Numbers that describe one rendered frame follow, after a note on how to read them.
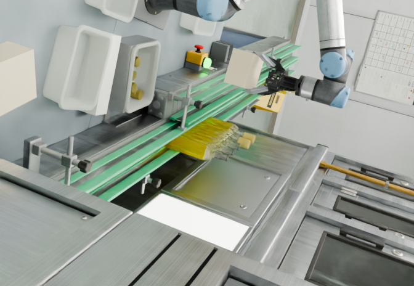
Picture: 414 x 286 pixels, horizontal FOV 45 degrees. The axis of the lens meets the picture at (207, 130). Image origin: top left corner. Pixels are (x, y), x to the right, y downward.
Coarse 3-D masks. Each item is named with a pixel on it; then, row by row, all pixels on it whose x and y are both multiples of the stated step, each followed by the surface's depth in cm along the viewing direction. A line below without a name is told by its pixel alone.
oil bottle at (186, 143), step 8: (184, 136) 172; (192, 136) 174; (168, 144) 174; (176, 144) 172; (184, 144) 171; (192, 144) 170; (200, 144) 169; (208, 144) 170; (184, 152) 172; (192, 152) 171; (200, 152) 169; (208, 152) 168
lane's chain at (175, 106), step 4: (268, 52) 285; (224, 72) 223; (216, 76) 214; (208, 80) 206; (180, 92) 182; (172, 100) 178; (172, 104) 179; (176, 104) 182; (180, 104) 185; (172, 108) 180; (176, 108) 183; (180, 108) 187; (168, 112) 177; (172, 112) 181; (176, 112) 184; (168, 116) 179
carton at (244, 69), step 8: (232, 56) 169; (240, 56) 168; (248, 56) 167; (256, 56) 170; (232, 64) 169; (240, 64) 168; (248, 64) 167; (256, 64) 174; (232, 72) 169; (240, 72) 168; (248, 72) 167; (256, 72) 177; (224, 80) 170; (232, 80) 169; (240, 80) 168; (248, 80) 170; (256, 80) 180; (248, 88) 174
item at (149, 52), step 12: (132, 48) 152; (144, 48) 166; (156, 48) 165; (132, 60) 151; (144, 60) 167; (156, 60) 166; (132, 72) 152; (144, 72) 169; (156, 72) 168; (144, 84) 170; (144, 96) 171; (132, 108) 160
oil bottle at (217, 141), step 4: (192, 128) 180; (188, 132) 176; (192, 132) 177; (196, 132) 177; (200, 132) 178; (204, 132) 179; (196, 136) 175; (200, 136) 175; (204, 136) 175; (208, 136) 176; (212, 136) 176; (216, 136) 177; (208, 140) 174; (212, 140) 173; (216, 140) 174; (220, 140) 175; (216, 144) 173; (220, 144) 174
